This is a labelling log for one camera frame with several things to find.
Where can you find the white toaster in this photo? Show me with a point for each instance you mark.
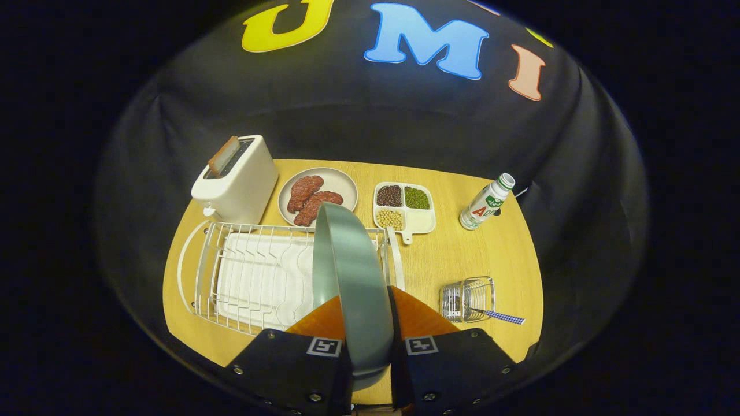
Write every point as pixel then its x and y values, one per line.
pixel 243 185

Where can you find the pile of yellow soybeans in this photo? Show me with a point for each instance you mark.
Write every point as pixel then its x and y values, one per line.
pixel 390 219

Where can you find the red meat piece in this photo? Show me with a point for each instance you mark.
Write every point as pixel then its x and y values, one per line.
pixel 303 190
pixel 318 205

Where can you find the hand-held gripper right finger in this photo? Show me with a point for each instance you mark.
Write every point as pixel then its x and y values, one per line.
pixel 451 370

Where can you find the pile of green beans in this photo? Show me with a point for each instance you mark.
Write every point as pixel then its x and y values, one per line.
pixel 416 198

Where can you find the beige plate with meat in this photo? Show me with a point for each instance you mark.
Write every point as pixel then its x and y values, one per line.
pixel 341 182

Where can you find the white divided tray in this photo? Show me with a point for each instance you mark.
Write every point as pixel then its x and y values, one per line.
pixel 422 219

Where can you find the black backdrop cloth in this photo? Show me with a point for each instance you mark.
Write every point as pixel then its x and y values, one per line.
pixel 347 115

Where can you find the white green label bottle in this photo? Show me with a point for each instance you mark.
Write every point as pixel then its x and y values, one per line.
pixel 483 205

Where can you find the white drip tray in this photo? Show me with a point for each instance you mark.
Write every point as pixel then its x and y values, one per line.
pixel 260 283

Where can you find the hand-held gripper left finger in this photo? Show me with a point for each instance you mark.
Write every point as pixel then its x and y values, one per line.
pixel 289 370

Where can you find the pile of dark red beans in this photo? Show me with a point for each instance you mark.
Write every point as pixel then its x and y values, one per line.
pixel 389 196

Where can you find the brown toast slice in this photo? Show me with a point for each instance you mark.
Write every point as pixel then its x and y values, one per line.
pixel 222 156

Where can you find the pale green plate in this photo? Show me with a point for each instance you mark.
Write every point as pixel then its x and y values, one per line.
pixel 358 289

